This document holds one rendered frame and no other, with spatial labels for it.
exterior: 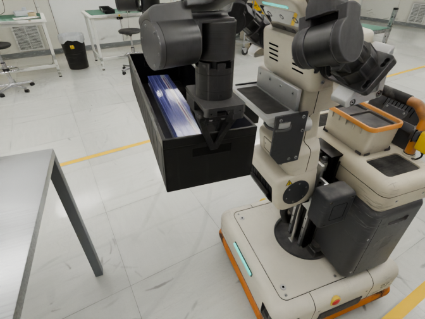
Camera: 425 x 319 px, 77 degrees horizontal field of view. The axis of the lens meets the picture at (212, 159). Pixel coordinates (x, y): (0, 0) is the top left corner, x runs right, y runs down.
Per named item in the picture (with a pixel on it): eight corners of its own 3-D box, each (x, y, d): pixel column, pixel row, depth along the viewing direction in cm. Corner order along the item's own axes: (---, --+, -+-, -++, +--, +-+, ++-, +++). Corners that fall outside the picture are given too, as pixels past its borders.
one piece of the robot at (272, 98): (265, 119, 102) (273, 61, 89) (310, 159, 81) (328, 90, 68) (227, 126, 97) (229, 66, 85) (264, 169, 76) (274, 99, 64)
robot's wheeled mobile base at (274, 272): (309, 209, 180) (318, 180, 166) (389, 297, 131) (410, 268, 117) (216, 236, 162) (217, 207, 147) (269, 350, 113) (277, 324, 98)
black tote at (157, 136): (250, 175, 54) (257, 126, 48) (167, 193, 49) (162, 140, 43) (180, 83, 98) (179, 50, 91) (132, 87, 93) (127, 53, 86)
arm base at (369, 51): (399, 59, 52) (353, 46, 61) (383, 35, 47) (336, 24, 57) (366, 97, 55) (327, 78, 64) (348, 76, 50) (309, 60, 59)
